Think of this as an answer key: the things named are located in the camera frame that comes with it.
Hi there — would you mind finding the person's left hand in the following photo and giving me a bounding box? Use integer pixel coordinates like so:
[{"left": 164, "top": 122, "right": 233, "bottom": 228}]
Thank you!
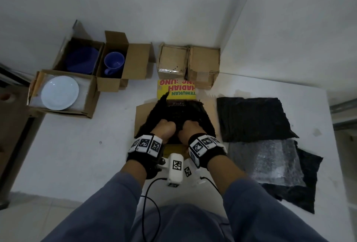
[{"left": 152, "top": 120, "right": 177, "bottom": 143}]

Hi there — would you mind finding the open cardboard box white lining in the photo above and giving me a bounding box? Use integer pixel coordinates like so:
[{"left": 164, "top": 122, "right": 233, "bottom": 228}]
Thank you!
[{"left": 27, "top": 69, "right": 100, "bottom": 119}]

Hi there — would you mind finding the brown wooden furniture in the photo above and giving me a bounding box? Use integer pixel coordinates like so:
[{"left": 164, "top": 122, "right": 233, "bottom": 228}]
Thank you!
[{"left": 0, "top": 83, "right": 37, "bottom": 179}]

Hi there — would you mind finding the open cardboard box yellow flap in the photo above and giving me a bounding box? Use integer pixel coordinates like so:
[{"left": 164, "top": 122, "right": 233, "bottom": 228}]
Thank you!
[{"left": 134, "top": 79, "right": 224, "bottom": 156}]

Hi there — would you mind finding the white plate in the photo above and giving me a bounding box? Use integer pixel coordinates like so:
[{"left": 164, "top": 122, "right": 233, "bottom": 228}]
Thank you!
[{"left": 41, "top": 76, "right": 80, "bottom": 111}]

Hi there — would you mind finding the blue mug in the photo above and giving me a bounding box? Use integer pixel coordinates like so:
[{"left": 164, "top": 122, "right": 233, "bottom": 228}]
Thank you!
[{"left": 103, "top": 52, "right": 126, "bottom": 77}]

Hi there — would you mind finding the clear bubble wrap sheet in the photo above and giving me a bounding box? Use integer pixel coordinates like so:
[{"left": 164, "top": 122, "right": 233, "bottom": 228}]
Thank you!
[{"left": 228, "top": 138, "right": 307, "bottom": 187}]

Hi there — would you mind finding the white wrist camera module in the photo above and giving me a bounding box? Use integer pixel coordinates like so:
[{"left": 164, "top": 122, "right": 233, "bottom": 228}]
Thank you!
[
  {"left": 155, "top": 153, "right": 185, "bottom": 188},
  {"left": 184, "top": 160, "right": 208, "bottom": 187}
]

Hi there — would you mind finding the open cardboard box tall flap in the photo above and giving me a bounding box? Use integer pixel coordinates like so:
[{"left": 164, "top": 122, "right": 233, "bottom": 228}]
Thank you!
[{"left": 96, "top": 30, "right": 155, "bottom": 93}]

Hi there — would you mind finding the folded black cloth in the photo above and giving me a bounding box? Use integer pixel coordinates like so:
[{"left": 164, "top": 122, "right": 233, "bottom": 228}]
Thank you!
[{"left": 216, "top": 97, "right": 300, "bottom": 143}]

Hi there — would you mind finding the open cardboard box dark inside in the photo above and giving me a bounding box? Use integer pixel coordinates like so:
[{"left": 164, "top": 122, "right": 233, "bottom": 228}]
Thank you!
[{"left": 52, "top": 20, "right": 105, "bottom": 76}]

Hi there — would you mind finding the person's right hand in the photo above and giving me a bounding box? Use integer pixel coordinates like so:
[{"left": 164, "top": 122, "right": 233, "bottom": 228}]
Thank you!
[{"left": 178, "top": 120, "right": 206, "bottom": 145}]

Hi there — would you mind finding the closed small cardboard box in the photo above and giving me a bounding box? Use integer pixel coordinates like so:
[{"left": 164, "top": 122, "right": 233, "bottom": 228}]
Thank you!
[
  {"left": 156, "top": 43, "right": 190, "bottom": 81},
  {"left": 186, "top": 45, "right": 221, "bottom": 90}
]

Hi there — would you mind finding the person's right forearm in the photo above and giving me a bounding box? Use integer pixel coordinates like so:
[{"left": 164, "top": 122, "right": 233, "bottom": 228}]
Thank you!
[{"left": 206, "top": 154, "right": 329, "bottom": 242}]

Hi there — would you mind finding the black wristband with marker tags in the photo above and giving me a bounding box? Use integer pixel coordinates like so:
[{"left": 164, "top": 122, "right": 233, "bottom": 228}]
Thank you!
[
  {"left": 127, "top": 134, "right": 165, "bottom": 180},
  {"left": 187, "top": 134, "right": 228, "bottom": 170}
]

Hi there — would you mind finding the flat black cloth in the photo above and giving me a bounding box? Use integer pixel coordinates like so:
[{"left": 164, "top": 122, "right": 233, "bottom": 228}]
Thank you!
[{"left": 260, "top": 147, "right": 324, "bottom": 214}]

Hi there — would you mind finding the black cloth wrapping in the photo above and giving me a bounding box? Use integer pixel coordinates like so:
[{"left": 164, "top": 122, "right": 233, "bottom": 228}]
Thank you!
[{"left": 139, "top": 92, "right": 217, "bottom": 145}]

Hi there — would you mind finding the grey metal rail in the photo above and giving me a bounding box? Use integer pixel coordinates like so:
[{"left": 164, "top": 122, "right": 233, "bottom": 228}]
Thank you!
[{"left": 329, "top": 98, "right": 357, "bottom": 132}]

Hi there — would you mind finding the person's torso in grey shirt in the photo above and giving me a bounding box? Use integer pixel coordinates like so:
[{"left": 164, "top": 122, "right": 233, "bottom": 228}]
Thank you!
[{"left": 131, "top": 203, "right": 232, "bottom": 242}]

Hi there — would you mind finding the blue plate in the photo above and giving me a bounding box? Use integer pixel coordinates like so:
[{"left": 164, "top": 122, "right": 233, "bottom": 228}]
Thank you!
[{"left": 65, "top": 47, "right": 100, "bottom": 74}]

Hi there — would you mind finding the person's left forearm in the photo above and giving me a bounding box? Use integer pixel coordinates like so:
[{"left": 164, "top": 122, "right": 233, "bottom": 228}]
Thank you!
[{"left": 42, "top": 159, "right": 148, "bottom": 242}]

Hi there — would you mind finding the black cable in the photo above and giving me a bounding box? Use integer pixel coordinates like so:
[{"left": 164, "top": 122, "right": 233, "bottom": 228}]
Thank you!
[
  {"left": 140, "top": 177, "right": 168, "bottom": 242},
  {"left": 200, "top": 176, "right": 224, "bottom": 195}
]

